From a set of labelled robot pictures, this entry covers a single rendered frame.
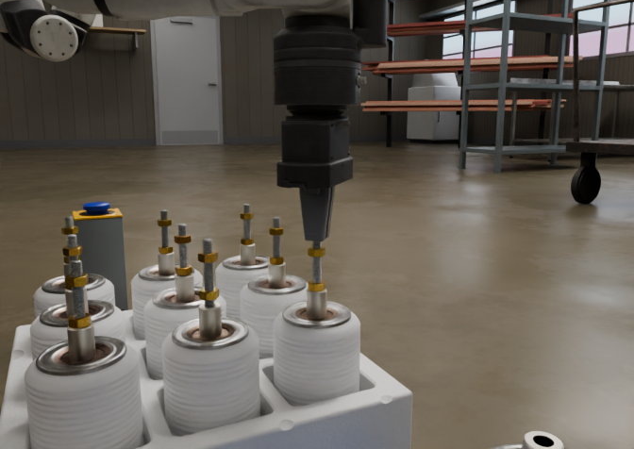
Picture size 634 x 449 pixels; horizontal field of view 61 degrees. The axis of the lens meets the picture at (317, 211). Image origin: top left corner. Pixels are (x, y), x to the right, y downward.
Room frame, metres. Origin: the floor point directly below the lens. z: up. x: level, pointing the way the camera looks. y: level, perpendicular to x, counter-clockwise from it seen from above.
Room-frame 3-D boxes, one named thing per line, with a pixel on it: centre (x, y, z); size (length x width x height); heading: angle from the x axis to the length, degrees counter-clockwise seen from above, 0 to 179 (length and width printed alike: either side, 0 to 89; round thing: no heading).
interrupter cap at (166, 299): (0.62, 0.16, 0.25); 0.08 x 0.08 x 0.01
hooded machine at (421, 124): (9.97, -2.13, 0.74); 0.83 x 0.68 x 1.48; 23
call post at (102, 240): (0.85, 0.35, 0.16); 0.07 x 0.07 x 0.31; 26
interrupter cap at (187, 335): (0.51, 0.11, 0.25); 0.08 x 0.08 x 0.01
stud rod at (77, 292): (0.46, 0.21, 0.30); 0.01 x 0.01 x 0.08
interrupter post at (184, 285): (0.62, 0.16, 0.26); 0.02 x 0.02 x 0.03
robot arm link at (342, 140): (0.56, 0.00, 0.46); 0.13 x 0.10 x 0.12; 162
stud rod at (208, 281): (0.51, 0.11, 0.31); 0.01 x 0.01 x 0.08
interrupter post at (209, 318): (0.51, 0.11, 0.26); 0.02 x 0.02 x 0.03
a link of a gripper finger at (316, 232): (0.55, 0.00, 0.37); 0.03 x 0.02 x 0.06; 72
